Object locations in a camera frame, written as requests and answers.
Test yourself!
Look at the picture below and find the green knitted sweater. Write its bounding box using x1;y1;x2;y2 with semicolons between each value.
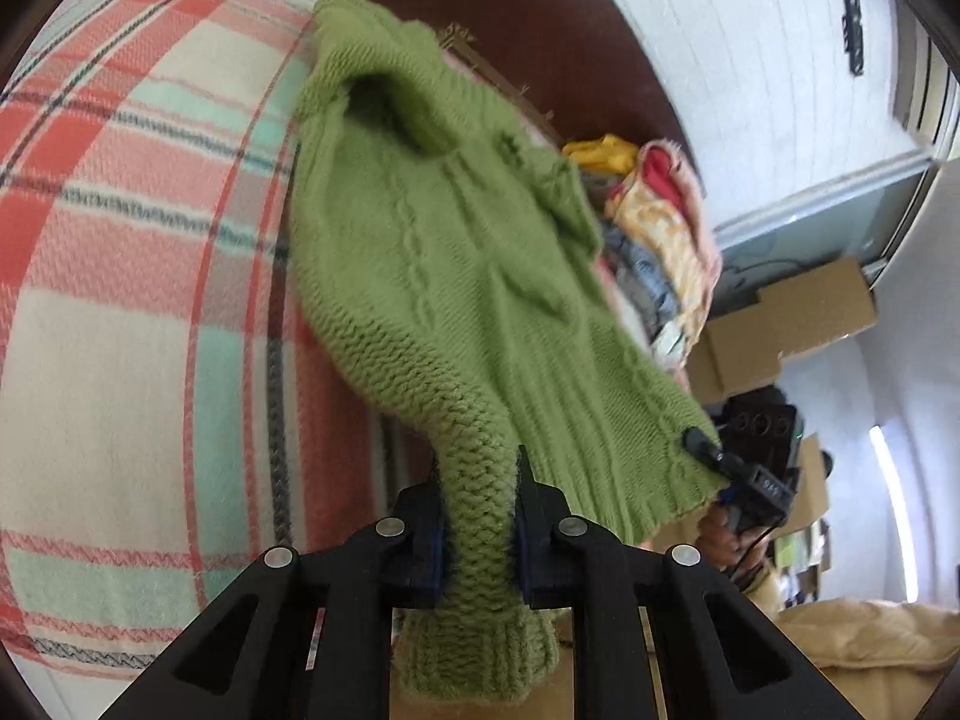
290;0;721;702

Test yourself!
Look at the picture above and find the person's right hand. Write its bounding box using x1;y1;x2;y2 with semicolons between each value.
695;504;770;577

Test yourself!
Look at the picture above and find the cardboard box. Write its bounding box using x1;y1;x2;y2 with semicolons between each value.
686;257;877;405

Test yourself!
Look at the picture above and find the tan padded jacket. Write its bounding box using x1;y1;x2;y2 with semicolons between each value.
743;569;958;718

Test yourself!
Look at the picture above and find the blue denim garment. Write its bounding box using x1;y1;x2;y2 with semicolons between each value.
601;221;679;337

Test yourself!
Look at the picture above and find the yellow striped cloth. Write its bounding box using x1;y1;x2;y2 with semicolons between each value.
604;182;706;371

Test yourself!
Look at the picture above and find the pink garment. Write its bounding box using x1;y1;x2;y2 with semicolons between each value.
636;138;722;317

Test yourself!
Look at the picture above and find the red plaid blanket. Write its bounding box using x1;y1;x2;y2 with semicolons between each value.
2;0;428;683

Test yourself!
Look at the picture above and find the red garment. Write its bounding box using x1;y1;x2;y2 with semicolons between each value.
640;143;690;221

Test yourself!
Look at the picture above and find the mustard yellow garment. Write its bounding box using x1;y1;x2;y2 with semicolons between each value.
562;133;640;177

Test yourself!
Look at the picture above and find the dark brown wooden headboard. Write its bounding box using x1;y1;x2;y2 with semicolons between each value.
371;0;686;146

